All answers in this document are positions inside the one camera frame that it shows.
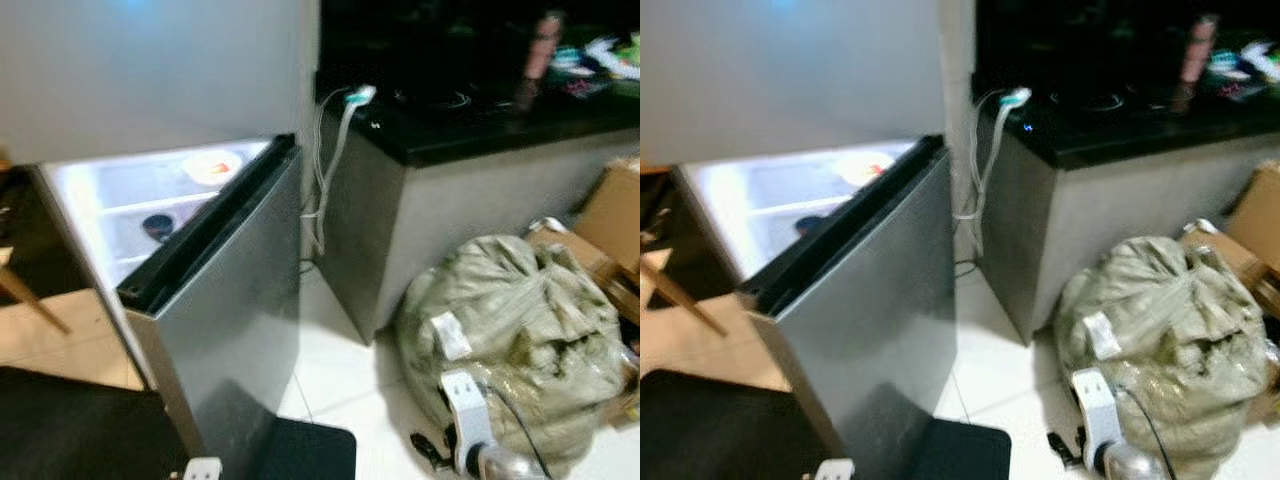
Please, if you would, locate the white charger cable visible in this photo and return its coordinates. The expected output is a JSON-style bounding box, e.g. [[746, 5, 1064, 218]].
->
[[955, 87, 1031, 256], [300, 85, 378, 256]]

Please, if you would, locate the grey green woven sack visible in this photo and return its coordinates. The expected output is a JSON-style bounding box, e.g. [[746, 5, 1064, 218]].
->
[[1055, 237, 1276, 479], [395, 235, 631, 479]]

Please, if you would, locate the black top kitchen counter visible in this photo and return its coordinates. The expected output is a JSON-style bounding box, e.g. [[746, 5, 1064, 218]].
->
[[972, 0, 1280, 346], [315, 0, 641, 346]]

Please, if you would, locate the white bowl orange food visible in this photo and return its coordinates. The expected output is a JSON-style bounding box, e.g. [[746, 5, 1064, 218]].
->
[[838, 150, 896, 188], [183, 150, 243, 186]]

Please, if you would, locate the pink tumbler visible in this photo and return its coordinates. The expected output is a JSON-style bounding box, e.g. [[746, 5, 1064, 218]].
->
[[525, 12, 564, 81], [1180, 15, 1219, 86]]

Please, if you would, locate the wooden table leg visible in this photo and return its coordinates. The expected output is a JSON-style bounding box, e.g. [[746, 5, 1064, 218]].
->
[[645, 250, 729, 338], [0, 262, 73, 336]]

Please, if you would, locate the grey fridge main door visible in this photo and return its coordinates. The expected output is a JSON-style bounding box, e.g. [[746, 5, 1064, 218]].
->
[[738, 135, 959, 480], [115, 135, 304, 480]]

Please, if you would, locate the large cardboard box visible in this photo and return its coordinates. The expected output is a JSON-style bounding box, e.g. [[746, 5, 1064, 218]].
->
[[570, 160, 641, 301], [1225, 160, 1280, 301]]

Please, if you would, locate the grey fridge freezer door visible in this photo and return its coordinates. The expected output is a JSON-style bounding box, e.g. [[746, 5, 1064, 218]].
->
[[0, 0, 321, 166], [640, 0, 976, 166]]

